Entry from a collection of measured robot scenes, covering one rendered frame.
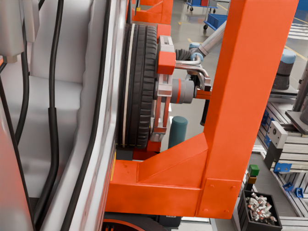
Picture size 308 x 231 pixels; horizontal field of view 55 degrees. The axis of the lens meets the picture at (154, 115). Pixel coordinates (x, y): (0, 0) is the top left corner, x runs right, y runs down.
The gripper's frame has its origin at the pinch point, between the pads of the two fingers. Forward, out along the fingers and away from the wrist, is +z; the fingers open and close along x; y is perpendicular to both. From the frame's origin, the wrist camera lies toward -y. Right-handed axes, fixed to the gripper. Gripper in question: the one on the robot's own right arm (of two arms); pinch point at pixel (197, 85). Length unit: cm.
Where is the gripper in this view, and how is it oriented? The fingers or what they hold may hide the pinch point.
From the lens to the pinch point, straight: 184.0
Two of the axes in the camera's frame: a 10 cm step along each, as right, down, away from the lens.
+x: 9.9, 0.8, 0.6
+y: 1.0, -8.8, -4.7
